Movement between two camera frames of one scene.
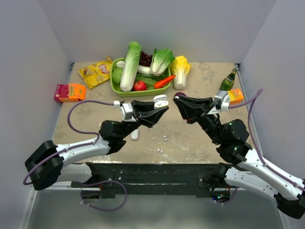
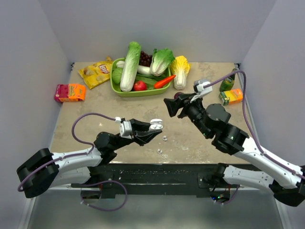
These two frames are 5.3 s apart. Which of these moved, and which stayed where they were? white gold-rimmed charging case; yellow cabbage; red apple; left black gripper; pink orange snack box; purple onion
Moved: left black gripper; white gold-rimmed charging case
Stayed: yellow cabbage; red apple; pink orange snack box; purple onion
